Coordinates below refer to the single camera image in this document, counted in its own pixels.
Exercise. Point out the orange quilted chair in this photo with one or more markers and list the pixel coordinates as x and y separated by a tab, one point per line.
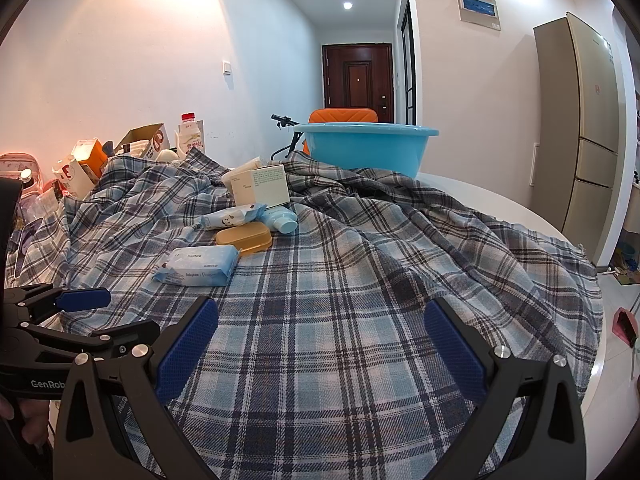
345	116

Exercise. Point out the white milk bottle red print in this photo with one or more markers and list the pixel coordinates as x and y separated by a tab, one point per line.
190	137

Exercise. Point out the large blue wet wipes packet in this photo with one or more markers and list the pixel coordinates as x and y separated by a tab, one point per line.
200	265

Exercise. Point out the beige refrigerator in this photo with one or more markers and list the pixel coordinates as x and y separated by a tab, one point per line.
590	135

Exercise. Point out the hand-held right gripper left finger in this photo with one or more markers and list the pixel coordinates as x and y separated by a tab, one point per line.
187	350

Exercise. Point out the white carton red print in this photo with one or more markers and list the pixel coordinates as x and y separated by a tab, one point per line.
75	177

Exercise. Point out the yellow soap box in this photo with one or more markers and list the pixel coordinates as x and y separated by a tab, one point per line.
243	237

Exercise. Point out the black framed glass door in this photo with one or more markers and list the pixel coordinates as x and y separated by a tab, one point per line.
406	60

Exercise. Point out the blue plaid cloth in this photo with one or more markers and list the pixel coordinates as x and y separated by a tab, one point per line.
325	310

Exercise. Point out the blue plastic basin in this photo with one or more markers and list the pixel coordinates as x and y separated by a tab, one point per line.
360	152

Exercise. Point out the pink dustpan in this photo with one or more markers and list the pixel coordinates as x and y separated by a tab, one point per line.
624	325

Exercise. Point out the black bicycle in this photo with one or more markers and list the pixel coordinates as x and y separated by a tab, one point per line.
282	119

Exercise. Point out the cream cardboard box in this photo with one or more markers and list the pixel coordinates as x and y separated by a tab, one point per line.
260	185

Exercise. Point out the open cardboard box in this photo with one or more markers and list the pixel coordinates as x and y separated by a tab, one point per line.
150	142

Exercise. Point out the small white jar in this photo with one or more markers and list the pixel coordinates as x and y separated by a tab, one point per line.
280	220

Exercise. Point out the white light switch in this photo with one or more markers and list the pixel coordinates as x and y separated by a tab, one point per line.
227	67

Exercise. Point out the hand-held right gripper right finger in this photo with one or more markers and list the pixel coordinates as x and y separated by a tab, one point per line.
455	350

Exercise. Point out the person's left hand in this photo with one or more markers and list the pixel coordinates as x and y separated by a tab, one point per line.
31	420

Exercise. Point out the white wall plate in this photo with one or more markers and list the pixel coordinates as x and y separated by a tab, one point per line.
534	165

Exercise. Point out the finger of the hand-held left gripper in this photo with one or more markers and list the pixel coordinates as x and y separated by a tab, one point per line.
85	299
100	339

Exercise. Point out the dark wooden door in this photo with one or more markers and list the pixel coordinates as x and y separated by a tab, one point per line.
357	80

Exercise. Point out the orange carton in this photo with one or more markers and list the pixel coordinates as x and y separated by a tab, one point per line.
95	157

